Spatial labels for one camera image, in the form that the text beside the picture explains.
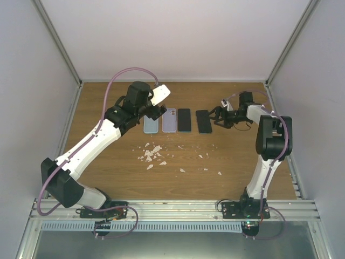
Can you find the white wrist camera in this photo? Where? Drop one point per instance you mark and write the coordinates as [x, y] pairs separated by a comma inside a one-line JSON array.
[[226, 105], [159, 94]]

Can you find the grey aluminium corner post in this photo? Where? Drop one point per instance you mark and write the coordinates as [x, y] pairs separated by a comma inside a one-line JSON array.
[[303, 20]]

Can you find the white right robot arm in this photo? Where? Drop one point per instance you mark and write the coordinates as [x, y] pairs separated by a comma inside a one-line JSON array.
[[273, 144]]

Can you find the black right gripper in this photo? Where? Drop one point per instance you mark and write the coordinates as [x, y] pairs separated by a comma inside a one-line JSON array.
[[219, 110]]

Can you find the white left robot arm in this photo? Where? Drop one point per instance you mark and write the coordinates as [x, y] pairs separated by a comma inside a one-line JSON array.
[[60, 176]]

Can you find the aluminium mounting rail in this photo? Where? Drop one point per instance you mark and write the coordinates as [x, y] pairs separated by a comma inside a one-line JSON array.
[[189, 210]]

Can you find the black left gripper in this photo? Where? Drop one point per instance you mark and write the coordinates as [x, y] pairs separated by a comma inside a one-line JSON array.
[[157, 112]]

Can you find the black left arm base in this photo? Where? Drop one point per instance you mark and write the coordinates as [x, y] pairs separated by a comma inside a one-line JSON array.
[[111, 210]]

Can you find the teal smartphone black screen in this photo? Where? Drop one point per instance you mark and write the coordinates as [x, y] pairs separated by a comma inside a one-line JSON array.
[[203, 122]]

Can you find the grey left corner post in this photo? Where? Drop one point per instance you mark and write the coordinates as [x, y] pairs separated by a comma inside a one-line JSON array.
[[56, 39]]

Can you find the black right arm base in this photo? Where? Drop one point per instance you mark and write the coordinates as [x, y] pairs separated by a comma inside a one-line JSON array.
[[241, 209]]

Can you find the grey slotted cable duct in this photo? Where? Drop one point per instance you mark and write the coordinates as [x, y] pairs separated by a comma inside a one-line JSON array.
[[160, 226]]

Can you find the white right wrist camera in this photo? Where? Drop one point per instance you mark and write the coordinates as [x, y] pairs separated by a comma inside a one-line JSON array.
[[226, 105]]

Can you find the phone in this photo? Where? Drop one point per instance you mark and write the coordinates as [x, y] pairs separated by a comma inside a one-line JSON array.
[[150, 125], [169, 121]]

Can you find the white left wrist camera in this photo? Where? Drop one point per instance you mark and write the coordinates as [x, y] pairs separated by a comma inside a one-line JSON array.
[[159, 94]]

